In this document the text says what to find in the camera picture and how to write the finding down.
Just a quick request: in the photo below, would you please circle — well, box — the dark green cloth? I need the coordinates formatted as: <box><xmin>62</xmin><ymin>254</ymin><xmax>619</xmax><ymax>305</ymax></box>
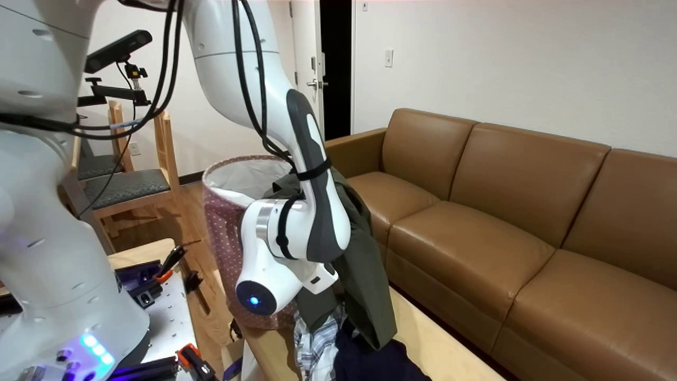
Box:
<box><xmin>293</xmin><ymin>171</ymin><xmax>397</xmax><ymax>352</ymax></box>

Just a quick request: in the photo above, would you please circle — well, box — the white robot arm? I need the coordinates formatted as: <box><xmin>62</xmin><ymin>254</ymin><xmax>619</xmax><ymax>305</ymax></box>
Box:
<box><xmin>0</xmin><ymin>0</ymin><xmax>351</xmax><ymax>381</ymax></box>

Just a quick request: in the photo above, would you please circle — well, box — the pink patterned laundry bag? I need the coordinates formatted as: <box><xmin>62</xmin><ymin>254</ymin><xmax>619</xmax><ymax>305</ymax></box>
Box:
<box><xmin>201</xmin><ymin>155</ymin><xmax>293</xmax><ymax>331</ymax></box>

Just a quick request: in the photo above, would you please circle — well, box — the white plaid cloth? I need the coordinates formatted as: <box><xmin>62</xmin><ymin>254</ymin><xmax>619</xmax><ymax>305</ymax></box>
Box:
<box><xmin>293</xmin><ymin>316</ymin><xmax>340</xmax><ymax>381</ymax></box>

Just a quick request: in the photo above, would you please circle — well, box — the navy blue cloth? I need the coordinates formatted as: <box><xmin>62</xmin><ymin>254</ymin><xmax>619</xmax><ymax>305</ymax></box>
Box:
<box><xmin>334</xmin><ymin>323</ymin><xmax>432</xmax><ymax>381</ymax></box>

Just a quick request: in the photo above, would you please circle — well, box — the black red clamp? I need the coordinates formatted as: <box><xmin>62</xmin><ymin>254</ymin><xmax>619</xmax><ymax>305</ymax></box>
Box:
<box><xmin>152</xmin><ymin>242</ymin><xmax>199</xmax><ymax>283</ymax></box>

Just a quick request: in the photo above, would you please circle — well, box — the wooden chair grey cushion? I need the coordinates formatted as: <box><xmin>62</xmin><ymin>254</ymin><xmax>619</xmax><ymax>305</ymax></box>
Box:
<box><xmin>62</xmin><ymin>109</ymin><xmax>180</xmax><ymax>252</ymax></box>

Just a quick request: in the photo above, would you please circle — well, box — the brown leather sofa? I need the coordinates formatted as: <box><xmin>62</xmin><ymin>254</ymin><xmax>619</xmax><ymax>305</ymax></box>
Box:
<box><xmin>325</xmin><ymin>108</ymin><xmax>677</xmax><ymax>381</ymax></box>

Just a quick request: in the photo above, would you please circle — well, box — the white door with handle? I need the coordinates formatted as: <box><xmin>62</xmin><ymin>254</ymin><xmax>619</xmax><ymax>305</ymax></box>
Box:
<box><xmin>289</xmin><ymin>0</ymin><xmax>325</xmax><ymax>134</ymax></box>

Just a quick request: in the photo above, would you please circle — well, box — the white light switch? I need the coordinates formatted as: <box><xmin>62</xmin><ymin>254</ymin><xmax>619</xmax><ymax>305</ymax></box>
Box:
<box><xmin>383</xmin><ymin>51</ymin><xmax>393</xmax><ymax>68</ymax></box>

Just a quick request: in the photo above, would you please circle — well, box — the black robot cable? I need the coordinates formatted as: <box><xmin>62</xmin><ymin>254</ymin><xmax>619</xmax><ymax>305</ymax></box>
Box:
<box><xmin>0</xmin><ymin>0</ymin><xmax>298</xmax><ymax>171</ymax></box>

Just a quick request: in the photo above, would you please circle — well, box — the black camera on boom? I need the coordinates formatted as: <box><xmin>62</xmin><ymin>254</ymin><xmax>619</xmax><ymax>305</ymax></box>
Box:
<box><xmin>84</xmin><ymin>29</ymin><xmax>152</xmax><ymax>75</ymax></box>

